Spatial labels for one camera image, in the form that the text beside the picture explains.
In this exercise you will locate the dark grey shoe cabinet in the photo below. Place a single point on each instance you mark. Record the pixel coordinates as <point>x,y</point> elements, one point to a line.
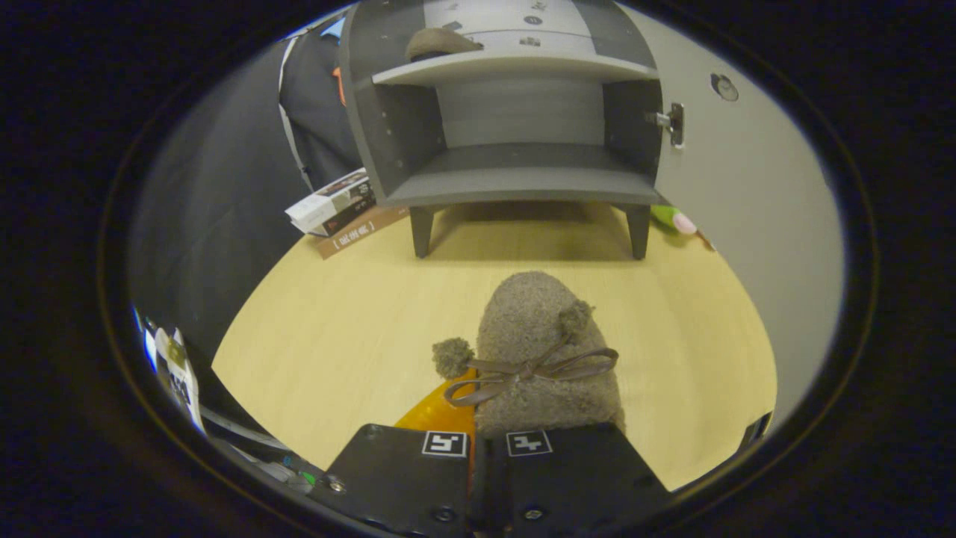
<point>515,183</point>

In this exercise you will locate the brown book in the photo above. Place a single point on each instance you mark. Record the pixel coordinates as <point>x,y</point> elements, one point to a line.
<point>358,235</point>

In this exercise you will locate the green and pink plush toy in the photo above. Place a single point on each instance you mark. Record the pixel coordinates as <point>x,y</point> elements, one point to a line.
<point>672,220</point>

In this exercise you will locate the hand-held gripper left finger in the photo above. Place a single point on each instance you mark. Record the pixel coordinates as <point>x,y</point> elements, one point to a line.
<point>403,478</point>

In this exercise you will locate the black backdrop cloth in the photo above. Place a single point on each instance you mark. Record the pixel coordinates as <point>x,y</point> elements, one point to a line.
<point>209,209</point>

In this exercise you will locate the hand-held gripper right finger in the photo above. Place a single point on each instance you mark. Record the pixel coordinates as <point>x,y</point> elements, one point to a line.
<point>567,478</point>

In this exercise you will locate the black book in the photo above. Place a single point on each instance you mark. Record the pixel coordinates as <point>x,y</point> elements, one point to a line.
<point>351,213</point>

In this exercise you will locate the brown fuzzy slipper shoe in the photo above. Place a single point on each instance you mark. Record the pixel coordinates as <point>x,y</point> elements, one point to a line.
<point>437,43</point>
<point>523,321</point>

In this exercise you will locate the metal door hinge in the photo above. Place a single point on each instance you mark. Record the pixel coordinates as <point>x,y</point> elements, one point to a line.
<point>676,123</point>

